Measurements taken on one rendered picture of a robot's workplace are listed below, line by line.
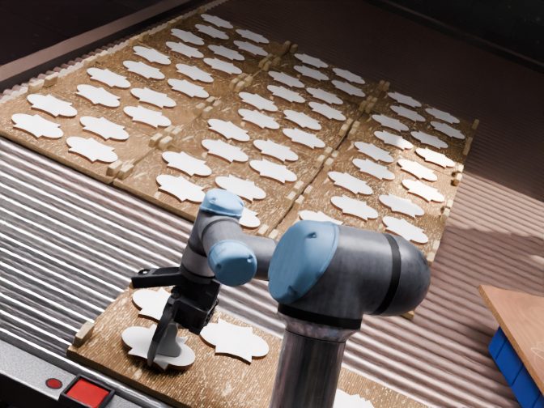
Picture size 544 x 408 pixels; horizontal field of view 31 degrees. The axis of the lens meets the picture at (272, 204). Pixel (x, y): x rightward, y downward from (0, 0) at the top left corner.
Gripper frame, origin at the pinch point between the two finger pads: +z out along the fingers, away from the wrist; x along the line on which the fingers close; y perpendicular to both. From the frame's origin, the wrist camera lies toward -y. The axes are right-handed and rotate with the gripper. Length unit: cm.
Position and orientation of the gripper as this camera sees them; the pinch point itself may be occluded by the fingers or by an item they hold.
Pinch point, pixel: (158, 347)
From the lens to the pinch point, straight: 195.0
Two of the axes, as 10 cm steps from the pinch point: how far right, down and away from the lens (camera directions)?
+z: -3.4, 8.5, 4.1
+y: 9.0, 4.1, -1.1
